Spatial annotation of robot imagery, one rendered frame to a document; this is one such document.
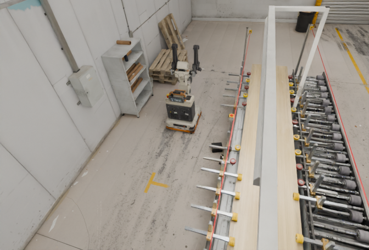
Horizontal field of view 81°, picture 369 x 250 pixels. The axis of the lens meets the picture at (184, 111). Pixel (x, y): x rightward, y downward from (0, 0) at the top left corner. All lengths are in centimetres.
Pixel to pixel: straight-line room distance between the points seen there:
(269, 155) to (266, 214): 31
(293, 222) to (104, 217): 271
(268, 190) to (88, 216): 339
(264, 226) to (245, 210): 174
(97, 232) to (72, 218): 52
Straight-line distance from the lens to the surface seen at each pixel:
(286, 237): 276
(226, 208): 306
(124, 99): 501
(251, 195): 286
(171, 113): 445
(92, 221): 406
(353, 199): 331
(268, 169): 117
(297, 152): 338
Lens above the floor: 340
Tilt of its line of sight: 41 degrees down
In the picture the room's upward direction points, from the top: 6 degrees counter-clockwise
